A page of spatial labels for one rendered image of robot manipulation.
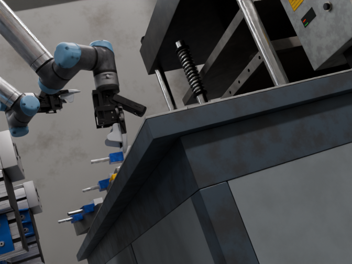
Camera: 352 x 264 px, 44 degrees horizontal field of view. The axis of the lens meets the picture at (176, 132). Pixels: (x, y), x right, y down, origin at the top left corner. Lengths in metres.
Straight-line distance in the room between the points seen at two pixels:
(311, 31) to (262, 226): 1.17
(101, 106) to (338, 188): 0.78
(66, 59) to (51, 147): 3.41
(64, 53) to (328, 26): 0.94
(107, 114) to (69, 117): 3.47
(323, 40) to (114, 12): 3.99
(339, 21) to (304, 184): 0.99
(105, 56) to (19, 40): 0.26
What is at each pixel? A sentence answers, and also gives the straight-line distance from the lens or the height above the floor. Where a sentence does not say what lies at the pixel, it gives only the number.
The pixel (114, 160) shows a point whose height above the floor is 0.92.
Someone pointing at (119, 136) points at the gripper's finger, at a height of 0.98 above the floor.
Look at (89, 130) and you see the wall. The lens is 4.74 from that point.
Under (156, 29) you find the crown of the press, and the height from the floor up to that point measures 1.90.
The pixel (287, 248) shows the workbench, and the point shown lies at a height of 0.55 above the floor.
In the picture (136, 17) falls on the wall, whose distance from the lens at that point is 5.45.
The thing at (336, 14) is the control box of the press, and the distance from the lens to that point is 1.67.
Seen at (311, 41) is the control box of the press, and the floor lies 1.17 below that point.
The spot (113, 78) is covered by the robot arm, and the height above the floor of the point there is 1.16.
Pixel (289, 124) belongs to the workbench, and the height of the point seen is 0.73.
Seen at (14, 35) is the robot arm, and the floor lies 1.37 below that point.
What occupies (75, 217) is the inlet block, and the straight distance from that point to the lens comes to 1.68.
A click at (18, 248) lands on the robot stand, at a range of 1.07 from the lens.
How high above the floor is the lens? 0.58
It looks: 16 degrees up
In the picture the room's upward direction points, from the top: 20 degrees counter-clockwise
